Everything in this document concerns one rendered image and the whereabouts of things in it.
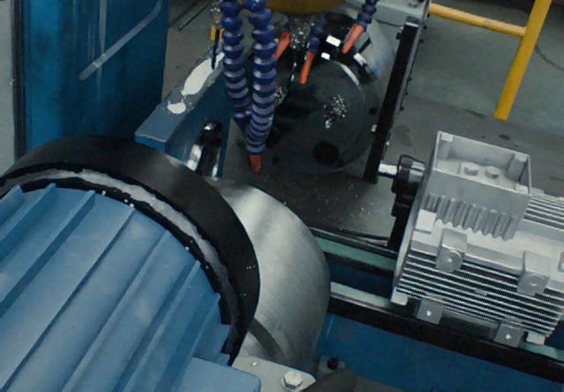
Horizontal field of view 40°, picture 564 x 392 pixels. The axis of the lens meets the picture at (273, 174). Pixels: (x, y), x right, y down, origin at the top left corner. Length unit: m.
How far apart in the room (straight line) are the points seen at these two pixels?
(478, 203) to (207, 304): 0.58
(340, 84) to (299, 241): 0.46
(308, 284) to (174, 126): 0.27
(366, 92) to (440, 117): 0.67
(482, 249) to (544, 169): 0.81
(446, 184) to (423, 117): 0.88
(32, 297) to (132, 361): 0.05
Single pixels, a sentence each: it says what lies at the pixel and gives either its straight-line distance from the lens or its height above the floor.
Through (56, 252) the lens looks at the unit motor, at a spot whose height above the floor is 1.35.
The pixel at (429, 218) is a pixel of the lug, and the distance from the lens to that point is 0.95.
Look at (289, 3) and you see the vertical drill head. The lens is 0.84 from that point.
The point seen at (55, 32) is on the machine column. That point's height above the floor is 1.25.
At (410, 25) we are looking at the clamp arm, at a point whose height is 1.25.
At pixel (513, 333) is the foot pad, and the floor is 0.98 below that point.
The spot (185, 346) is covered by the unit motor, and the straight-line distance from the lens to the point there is 0.40.
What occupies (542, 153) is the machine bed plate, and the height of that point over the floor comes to 0.80.
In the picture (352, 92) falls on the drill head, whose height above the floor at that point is 1.09.
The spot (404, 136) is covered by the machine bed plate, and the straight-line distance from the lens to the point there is 1.72.
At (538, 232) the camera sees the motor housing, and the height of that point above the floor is 1.09.
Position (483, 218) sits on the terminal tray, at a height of 1.10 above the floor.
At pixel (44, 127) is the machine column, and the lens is 0.91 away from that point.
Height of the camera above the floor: 1.61
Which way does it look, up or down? 33 degrees down
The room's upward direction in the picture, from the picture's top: 11 degrees clockwise
